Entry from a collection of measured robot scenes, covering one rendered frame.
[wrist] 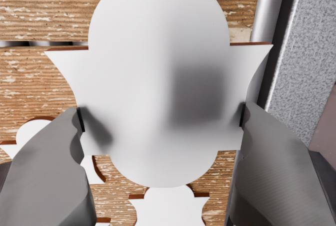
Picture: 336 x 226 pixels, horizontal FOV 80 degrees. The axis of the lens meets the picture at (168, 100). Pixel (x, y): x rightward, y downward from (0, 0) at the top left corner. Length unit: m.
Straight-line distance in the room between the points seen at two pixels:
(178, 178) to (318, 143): 1.72
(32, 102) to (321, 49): 0.35
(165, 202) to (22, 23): 0.29
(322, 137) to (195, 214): 1.54
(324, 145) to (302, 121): 1.55
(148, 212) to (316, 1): 0.35
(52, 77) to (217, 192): 0.28
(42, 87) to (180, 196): 0.24
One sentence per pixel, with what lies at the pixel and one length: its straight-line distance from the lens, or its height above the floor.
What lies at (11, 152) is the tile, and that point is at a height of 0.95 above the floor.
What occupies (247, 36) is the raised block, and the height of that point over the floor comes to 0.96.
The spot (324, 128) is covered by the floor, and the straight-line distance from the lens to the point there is 1.79.
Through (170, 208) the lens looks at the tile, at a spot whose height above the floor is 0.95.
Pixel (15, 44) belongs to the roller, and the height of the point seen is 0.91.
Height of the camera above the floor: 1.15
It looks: 64 degrees down
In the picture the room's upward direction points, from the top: 177 degrees clockwise
